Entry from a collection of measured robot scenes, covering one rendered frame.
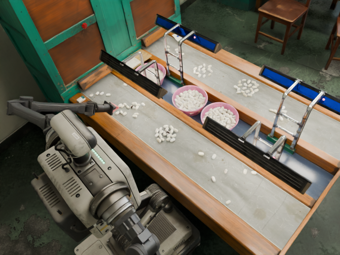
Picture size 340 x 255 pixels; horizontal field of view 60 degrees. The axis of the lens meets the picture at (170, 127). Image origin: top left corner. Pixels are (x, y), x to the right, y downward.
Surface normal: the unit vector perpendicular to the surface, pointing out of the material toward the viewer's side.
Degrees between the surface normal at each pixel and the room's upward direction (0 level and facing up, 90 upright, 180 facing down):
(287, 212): 0
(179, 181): 0
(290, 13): 1
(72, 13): 90
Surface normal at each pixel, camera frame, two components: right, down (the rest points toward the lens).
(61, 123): -0.09, -0.61
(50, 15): 0.72, 0.51
